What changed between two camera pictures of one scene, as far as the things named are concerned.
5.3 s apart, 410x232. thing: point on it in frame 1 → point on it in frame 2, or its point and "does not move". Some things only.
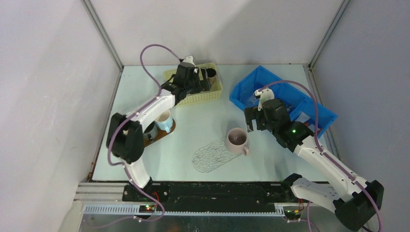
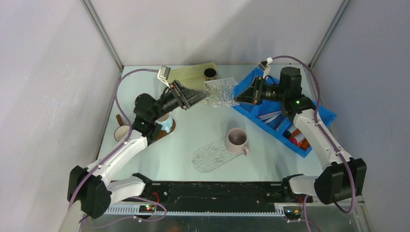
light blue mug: x=165 y=122 does not move
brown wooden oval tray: x=161 y=133 does not move
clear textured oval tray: x=212 y=156 does not move
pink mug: x=236 y=140 does not move
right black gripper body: x=262 y=124 → x=271 y=93
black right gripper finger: x=250 y=114 → x=254 y=94
